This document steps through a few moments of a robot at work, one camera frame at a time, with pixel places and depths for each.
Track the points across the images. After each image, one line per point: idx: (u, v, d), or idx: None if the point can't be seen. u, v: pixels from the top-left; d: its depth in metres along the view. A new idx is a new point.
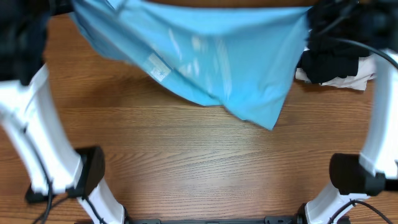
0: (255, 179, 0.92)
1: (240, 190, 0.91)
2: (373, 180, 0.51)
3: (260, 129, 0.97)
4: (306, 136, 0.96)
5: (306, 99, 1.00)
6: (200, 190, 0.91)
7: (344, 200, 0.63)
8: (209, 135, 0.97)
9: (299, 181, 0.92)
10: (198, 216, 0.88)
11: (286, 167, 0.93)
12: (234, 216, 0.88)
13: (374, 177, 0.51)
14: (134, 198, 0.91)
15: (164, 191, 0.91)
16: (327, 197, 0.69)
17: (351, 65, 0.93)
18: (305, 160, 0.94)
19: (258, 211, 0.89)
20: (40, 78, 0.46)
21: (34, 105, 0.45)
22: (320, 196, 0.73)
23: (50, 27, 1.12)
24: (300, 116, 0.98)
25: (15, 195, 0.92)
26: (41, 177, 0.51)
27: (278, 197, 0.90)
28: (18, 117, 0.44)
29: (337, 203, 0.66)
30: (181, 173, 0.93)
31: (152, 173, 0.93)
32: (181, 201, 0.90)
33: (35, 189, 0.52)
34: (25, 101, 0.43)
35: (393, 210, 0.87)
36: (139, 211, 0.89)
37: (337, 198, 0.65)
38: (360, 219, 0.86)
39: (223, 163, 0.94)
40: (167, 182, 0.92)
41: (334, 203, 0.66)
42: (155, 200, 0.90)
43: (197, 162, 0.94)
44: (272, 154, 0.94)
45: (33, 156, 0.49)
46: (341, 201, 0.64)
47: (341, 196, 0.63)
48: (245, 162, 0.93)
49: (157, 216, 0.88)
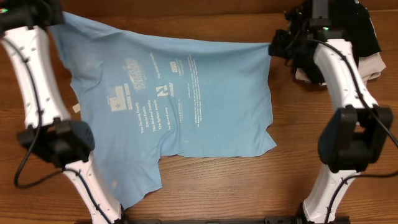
0: (255, 180, 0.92)
1: (240, 190, 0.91)
2: (349, 114, 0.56)
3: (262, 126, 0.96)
4: (306, 135, 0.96)
5: (306, 99, 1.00)
6: (200, 190, 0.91)
7: (336, 180, 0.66)
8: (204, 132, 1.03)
9: (300, 181, 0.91)
10: (198, 216, 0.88)
11: (286, 167, 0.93)
12: (234, 216, 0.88)
13: (347, 110, 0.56)
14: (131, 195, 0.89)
15: (164, 191, 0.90)
16: (320, 186, 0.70)
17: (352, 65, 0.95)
18: (305, 160, 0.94)
19: (257, 211, 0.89)
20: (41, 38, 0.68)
21: (32, 60, 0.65)
22: (314, 189, 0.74)
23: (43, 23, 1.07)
24: (300, 116, 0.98)
25: (15, 195, 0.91)
26: (33, 111, 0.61)
27: (278, 197, 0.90)
28: (25, 51, 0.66)
29: (330, 185, 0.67)
30: (181, 173, 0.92)
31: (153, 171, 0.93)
32: (181, 201, 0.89)
33: (28, 122, 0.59)
34: (25, 40, 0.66)
35: (393, 210, 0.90)
36: (139, 212, 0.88)
37: (330, 180, 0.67)
38: (360, 219, 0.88)
39: (223, 163, 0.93)
40: (167, 182, 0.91)
41: (328, 186, 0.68)
42: (155, 201, 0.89)
43: (197, 162, 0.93)
44: (272, 154, 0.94)
45: (30, 86, 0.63)
46: (333, 182, 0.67)
47: (333, 177, 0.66)
48: (245, 162, 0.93)
49: (157, 216, 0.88)
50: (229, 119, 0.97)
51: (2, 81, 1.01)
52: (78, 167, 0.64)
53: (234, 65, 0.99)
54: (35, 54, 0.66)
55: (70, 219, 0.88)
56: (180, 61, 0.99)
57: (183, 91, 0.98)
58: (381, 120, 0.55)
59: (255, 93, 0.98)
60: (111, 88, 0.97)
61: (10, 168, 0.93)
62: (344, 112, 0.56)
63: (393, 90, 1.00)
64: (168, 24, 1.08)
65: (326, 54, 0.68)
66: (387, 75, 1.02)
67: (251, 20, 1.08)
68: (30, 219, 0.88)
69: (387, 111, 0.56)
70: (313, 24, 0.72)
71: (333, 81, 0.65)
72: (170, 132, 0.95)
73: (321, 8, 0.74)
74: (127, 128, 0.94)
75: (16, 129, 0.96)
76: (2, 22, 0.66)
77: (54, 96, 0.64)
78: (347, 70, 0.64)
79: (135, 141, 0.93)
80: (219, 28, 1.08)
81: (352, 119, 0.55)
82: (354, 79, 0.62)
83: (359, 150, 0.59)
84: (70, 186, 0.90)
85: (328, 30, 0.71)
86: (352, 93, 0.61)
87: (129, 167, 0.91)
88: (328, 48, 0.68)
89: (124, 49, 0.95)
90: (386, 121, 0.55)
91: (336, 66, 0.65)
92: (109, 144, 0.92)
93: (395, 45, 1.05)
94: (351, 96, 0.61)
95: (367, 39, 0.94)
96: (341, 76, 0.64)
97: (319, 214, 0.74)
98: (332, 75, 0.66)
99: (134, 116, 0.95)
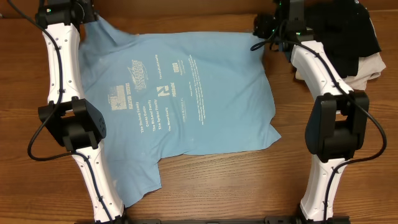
0: (255, 180, 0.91)
1: (240, 190, 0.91)
2: (328, 100, 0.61)
3: (264, 124, 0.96)
4: None
5: (306, 99, 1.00)
6: (200, 190, 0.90)
7: (328, 170, 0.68)
8: None
9: (300, 181, 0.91)
10: (198, 216, 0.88)
11: (285, 167, 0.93)
12: (234, 216, 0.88)
13: (326, 97, 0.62)
14: (134, 191, 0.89)
15: (164, 191, 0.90)
16: (314, 180, 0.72)
17: (352, 65, 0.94)
18: (305, 160, 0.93)
19: (258, 211, 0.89)
20: (73, 33, 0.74)
21: (65, 46, 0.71)
22: (310, 184, 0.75)
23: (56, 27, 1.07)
24: (300, 116, 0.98)
25: (15, 195, 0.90)
26: (56, 91, 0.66)
27: (277, 197, 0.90)
28: (59, 38, 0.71)
29: (323, 177, 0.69)
30: (180, 173, 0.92)
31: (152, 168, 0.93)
32: (181, 201, 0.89)
33: (50, 100, 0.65)
34: (61, 30, 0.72)
35: (393, 210, 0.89)
36: (139, 212, 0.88)
37: (321, 171, 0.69)
38: (360, 219, 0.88)
39: (223, 163, 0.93)
40: (167, 182, 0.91)
41: (320, 178, 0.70)
42: (155, 201, 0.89)
43: (197, 162, 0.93)
44: (273, 154, 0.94)
45: (57, 70, 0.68)
46: (325, 173, 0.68)
47: (324, 167, 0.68)
48: (245, 162, 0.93)
49: (157, 216, 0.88)
50: (231, 117, 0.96)
51: (2, 81, 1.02)
52: (86, 154, 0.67)
53: (235, 60, 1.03)
54: (66, 45, 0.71)
55: (70, 219, 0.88)
56: (182, 60, 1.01)
57: (184, 88, 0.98)
58: (358, 103, 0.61)
59: (256, 93, 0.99)
60: (112, 85, 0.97)
61: (9, 168, 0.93)
62: (323, 99, 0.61)
63: (392, 90, 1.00)
64: (168, 24, 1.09)
65: (300, 53, 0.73)
66: (387, 75, 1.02)
67: (252, 20, 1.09)
68: (29, 220, 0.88)
69: (362, 95, 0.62)
70: (288, 27, 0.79)
71: (311, 77, 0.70)
72: (171, 132, 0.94)
73: (297, 11, 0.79)
74: (127, 128, 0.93)
75: (16, 128, 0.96)
76: (46, 20, 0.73)
77: (77, 81, 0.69)
78: (321, 65, 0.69)
79: (135, 140, 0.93)
80: (219, 28, 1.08)
81: (332, 104, 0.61)
82: (330, 71, 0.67)
83: (344, 136, 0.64)
84: (70, 186, 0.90)
85: (299, 35, 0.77)
86: (329, 84, 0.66)
87: (129, 167, 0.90)
88: (301, 48, 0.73)
89: (132, 48, 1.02)
90: (363, 104, 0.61)
91: (310, 63, 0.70)
92: (109, 143, 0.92)
93: (394, 45, 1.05)
94: (328, 86, 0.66)
95: (368, 39, 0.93)
96: (317, 68, 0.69)
97: (318, 211, 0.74)
98: (309, 71, 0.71)
99: (135, 114, 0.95)
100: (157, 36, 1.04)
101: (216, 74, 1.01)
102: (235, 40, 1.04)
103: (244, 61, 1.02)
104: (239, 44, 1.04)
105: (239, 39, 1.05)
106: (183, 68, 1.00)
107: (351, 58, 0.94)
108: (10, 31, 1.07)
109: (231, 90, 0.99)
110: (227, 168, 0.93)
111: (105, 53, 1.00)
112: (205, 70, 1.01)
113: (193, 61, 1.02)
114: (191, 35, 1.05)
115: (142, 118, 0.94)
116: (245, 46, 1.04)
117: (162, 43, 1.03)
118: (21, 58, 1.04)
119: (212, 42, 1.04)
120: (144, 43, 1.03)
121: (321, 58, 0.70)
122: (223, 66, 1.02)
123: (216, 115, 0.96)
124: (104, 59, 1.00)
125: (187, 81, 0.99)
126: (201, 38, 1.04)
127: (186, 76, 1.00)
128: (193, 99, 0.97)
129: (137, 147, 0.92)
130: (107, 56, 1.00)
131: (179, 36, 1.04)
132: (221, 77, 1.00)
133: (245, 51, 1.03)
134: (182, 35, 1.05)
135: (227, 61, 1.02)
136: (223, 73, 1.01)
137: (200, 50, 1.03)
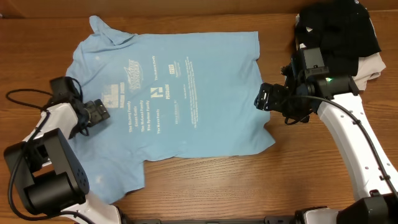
0: (255, 180, 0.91)
1: (240, 190, 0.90)
2: (372, 201, 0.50)
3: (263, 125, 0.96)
4: (306, 136, 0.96)
5: None
6: (200, 190, 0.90)
7: None
8: (198, 162, 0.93)
9: (298, 181, 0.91)
10: (198, 216, 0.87)
11: (286, 167, 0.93)
12: (234, 216, 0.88)
13: (371, 198, 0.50)
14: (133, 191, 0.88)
15: (163, 191, 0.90)
16: None
17: (352, 65, 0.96)
18: (305, 160, 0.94)
19: (257, 211, 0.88)
20: (69, 111, 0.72)
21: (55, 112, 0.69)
22: None
23: (53, 30, 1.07)
24: None
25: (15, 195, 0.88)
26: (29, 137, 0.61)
27: (277, 197, 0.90)
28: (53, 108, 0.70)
29: None
30: (181, 173, 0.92)
31: (157, 184, 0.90)
32: (181, 201, 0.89)
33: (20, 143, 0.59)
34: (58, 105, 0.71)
35: None
36: (139, 211, 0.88)
37: None
38: None
39: (223, 163, 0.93)
40: (167, 182, 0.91)
41: None
42: (155, 200, 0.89)
43: (197, 162, 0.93)
44: (273, 154, 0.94)
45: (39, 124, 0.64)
46: None
47: None
48: (245, 162, 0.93)
49: (157, 216, 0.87)
50: (227, 119, 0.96)
51: (2, 81, 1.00)
52: (75, 208, 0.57)
53: (226, 60, 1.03)
54: (58, 110, 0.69)
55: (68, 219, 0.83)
56: (178, 61, 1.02)
57: (178, 89, 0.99)
58: (371, 207, 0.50)
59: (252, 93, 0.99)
60: (106, 85, 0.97)
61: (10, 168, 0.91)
62: (370, 205, 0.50)
63: (392, 89, 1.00)
64: (168, 23, 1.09)
65: (334, 117, 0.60)
66: (387, 75, 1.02)
67: (251, 20, 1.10)
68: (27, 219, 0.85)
69: (376, 197, 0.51)
70: (308, 75, 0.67)
71: (349, 154, 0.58)
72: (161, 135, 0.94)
73: (318, 58, 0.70)
74: (125, 129, 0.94)
75: (16, 128, 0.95)
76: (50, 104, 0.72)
77: None
78: (360, 134, 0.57)
79: (123, 139, 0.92)
80: (220, 28, 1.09)
81: (381, 210, 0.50)
82: (376, 156, 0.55)
83: None
84: None
85: (329, 81, 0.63)
86: (374, 170, 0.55)
87: (114, 167, 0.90)
88: (333, 108, 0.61)
89: (130, 48, 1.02)
90: (379, 207, 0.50)
91: (352, 135, 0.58)
92: (107, 144, 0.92)
93: (395, 44, 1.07)
94: (376, 180, 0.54)
95: (367, 40, 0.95)
96: (355, 139, 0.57)
97: None
98: (343, 142, 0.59)
99: (130, 114, 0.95)
100: (155, 37, 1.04)
101: (212, 75, 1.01)
102: (230, 42, 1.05)
103: (240, 64, 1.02)
104: (237, 46, 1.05)
105: (239, 40, 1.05)
106: (180, 70, 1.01)
107: (351, 58, 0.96)
108: (10, 31, 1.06)
109: (227, 92, 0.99)
110: (227, 170, 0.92)
111: (104, 53, 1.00)
112: (203, 70, 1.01)
113: (190, 62, 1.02)
114: (189, 36, 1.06)
115: (132, 118, 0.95)
116: (244, 45, 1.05)
117: (161, 43, 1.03)
118: (21, 58, 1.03)
119: (211, 43, 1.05)
120: (143, 43, 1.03)
121: (362, 125, 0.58)
122: (217, 68, 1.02)
123: (214, 116, 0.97)
124: (99, 59, 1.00)
125: (185, 81, 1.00)
126: (199, 38, 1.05)
127: (182, 78, 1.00)
128: (185, 101, 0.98)
129: (124, 147, 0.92)
130: (104, 58, 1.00)
131: (180, 35, 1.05)
132: (216, 77, 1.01)
133: (240, 53, 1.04)
134: (181, 35, 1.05)
135: (226, 62, 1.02)
136: (216, 73, 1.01)
137: (199, 50, 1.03)
